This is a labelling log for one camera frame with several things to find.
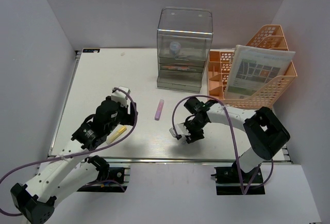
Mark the mesh document pouch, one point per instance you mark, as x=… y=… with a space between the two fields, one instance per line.
x=252 y=68

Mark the purple highlighter marker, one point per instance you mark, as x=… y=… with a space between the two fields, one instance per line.
x=159 y=110

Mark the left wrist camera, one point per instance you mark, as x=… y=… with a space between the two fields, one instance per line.
x=120 y=94

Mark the clear acrylic drawer cabinet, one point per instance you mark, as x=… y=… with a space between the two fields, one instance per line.
x=193 y=29

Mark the yellow highlighter marker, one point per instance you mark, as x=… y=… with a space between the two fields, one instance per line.
x=116 y=134

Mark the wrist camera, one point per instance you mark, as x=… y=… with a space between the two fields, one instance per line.
x=179 y=131
x=120 y=94

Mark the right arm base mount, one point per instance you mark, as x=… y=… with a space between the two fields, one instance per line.
x=228 y=183

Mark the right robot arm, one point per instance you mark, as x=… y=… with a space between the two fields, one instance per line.
x=264 y=131

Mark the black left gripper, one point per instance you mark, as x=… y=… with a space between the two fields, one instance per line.
x=128 y=119

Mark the red clear pen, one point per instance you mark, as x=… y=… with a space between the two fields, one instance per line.
x=177 y=68

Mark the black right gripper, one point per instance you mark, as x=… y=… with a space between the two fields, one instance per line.
x=193 y=137

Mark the orange plastic file organizer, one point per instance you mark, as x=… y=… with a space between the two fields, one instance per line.
x=270 y=84

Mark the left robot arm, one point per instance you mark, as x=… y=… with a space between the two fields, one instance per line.
x=74 y=167

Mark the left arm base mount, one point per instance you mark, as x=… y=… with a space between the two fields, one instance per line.
x=117 y=182

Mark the black label sticker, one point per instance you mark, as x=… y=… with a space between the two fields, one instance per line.
x=91 y=50

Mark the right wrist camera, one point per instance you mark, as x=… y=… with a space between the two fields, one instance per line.
x=179 y=131

